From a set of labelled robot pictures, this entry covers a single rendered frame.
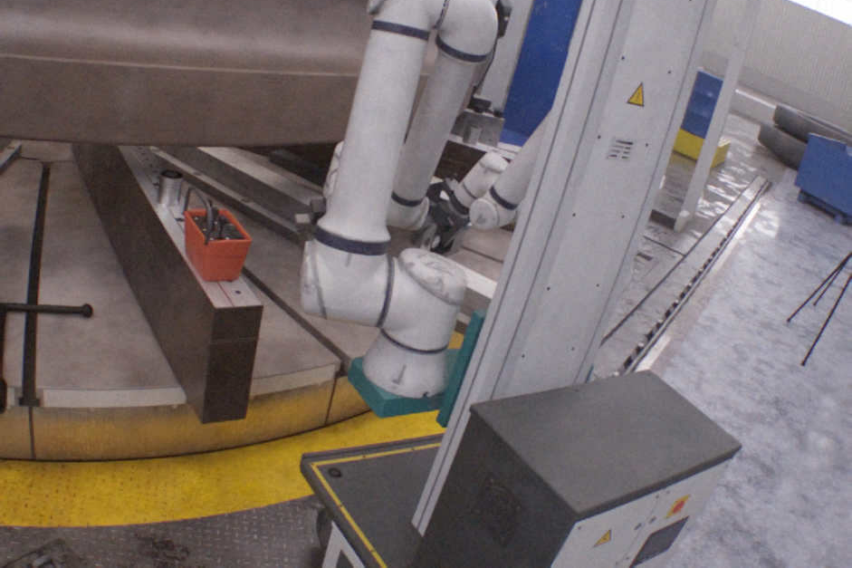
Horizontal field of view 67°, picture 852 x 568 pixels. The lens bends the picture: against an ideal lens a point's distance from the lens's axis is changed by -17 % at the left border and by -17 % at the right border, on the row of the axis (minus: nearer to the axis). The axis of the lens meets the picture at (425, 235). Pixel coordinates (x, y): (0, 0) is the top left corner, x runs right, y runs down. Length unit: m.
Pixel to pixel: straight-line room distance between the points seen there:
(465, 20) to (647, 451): 0.93
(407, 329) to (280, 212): 1.83
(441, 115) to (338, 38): 1.24
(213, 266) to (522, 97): 5.56
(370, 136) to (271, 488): 1.28
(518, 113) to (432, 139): 5.60
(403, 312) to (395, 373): 0.15
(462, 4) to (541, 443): 0.85
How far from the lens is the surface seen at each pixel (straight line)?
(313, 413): 2.61
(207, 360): 1.96
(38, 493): 2.27
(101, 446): 2.34
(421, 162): 1.72
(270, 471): 2.44
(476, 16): 1.51
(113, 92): 2.34
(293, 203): 3.29
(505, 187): 1.97
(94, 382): 2.18
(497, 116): 4.94
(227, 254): 1.95
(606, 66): 1.42
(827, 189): 10.89
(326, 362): 2.46
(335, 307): 1.54
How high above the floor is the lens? 1.62
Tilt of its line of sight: 21 degrees down
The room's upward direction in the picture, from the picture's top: 16 degrees clockwise
